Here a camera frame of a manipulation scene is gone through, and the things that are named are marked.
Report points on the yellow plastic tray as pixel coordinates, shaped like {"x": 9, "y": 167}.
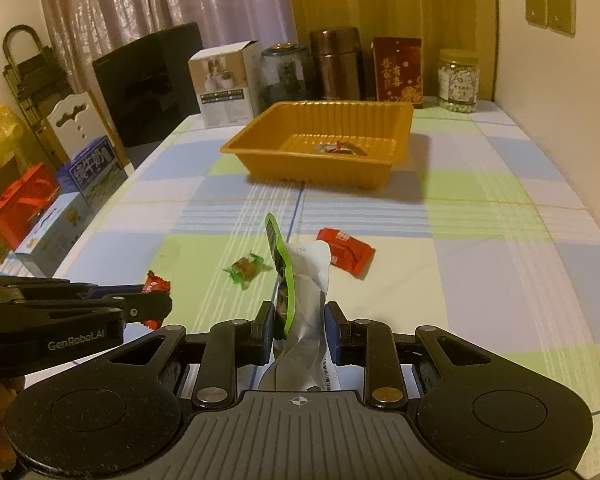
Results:
{"x": 280, "y": 160}

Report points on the light blue box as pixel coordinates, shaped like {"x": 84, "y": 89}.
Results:
{"x": 55, "y": 232}

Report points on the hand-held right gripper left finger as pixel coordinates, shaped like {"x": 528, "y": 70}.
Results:
{"x": 267, "y": 332}

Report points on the brown metal canister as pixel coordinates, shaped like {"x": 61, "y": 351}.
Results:
{"x": 337, "y": 65}

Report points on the yellow plastic bag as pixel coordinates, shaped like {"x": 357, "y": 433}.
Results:
{"x": 2, "y": 132}

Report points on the red candy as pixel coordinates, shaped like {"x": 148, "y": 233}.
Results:
{"x": 156, "y": 285}

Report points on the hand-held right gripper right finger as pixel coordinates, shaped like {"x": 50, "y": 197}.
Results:
{"x": 332, "y": 335}

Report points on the blue milk carton box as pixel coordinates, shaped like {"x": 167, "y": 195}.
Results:
{"x": 92, "y": 172}

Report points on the checked tablecloth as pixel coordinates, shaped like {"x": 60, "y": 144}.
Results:
{"x": 480, "y": 260}

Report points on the red gift box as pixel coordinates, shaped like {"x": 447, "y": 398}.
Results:
{"x": 22, "y": 205}

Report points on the pale patterned curtain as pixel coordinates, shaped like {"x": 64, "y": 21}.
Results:
{"x": 155, "y": 0}

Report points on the clear plastic snack jar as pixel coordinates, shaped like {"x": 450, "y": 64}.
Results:
{"x": 459, "y": 82}

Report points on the black folding stool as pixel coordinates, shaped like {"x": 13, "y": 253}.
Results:
{"x": 35, "y": 85}

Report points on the white carved wooden rack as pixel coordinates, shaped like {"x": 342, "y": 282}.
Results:
{"x": 80, "y": 120}

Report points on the dark glass jar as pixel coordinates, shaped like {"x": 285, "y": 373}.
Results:
{"x": 286, "y": 77}

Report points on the black monitor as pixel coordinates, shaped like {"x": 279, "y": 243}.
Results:
{"x": 150, "y": 85}

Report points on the red patterned snack packet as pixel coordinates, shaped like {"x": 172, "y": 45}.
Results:
{"x": 337, "y": 148}

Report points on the green wrapped candy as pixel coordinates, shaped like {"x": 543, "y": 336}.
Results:
{"x": 246, "y": 269}

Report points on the red tin box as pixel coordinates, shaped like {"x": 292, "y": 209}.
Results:
{"x": 397, "y": 72}

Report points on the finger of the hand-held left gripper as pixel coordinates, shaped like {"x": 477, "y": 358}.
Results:
{"x": 40, "y": 290}
{"x": 140, "y": 306}

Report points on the silver green snack pouch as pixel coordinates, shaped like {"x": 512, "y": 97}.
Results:
{"x": 305, "y": 280}

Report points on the white product box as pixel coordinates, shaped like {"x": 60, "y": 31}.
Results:
{"x": 225, "y": 85}

